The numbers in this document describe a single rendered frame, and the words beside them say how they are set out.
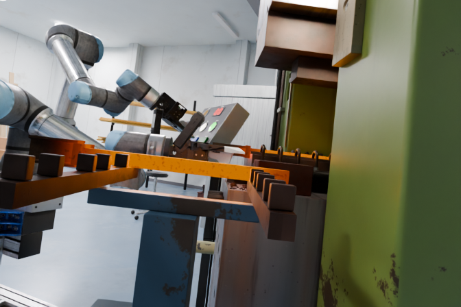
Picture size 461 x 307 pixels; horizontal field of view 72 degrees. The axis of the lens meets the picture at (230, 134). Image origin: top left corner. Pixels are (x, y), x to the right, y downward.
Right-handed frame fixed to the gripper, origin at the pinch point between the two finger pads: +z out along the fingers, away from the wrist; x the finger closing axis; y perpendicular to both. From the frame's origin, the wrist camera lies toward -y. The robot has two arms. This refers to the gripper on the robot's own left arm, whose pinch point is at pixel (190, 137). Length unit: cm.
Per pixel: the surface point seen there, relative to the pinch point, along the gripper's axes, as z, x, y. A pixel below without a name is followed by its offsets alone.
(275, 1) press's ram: -20, -58, 27
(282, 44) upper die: -11, -55, 22
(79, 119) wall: -30, 955, 37
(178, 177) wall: 242, 673, 44
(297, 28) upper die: -11, -57, 27
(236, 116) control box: 8.6, -7.0, 17.2
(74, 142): -35, -64, -27
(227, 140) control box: 11.1, -7.0, 7.1
